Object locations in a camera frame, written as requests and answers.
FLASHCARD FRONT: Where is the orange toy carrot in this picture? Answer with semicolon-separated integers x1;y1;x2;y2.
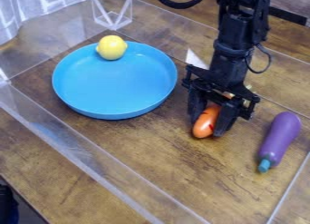
192;104;220;138

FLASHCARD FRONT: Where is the clear acrylic enclosure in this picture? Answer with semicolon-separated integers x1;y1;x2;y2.
0;2;310;224

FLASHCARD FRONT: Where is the white curtain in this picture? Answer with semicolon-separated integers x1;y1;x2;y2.
0;0;85;45

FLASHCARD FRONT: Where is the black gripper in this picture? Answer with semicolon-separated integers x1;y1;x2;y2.
181;40;260;137

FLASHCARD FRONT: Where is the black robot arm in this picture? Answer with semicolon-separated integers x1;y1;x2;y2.
183;0;269;137

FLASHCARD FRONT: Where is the blue round tray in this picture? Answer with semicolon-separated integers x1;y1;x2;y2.
52;42;177;120

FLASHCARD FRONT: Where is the purple toy eggplant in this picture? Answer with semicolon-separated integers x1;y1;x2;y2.
257;112;301;173

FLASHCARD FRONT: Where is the yellow toy lemon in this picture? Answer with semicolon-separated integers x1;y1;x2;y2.
96;35;126;60

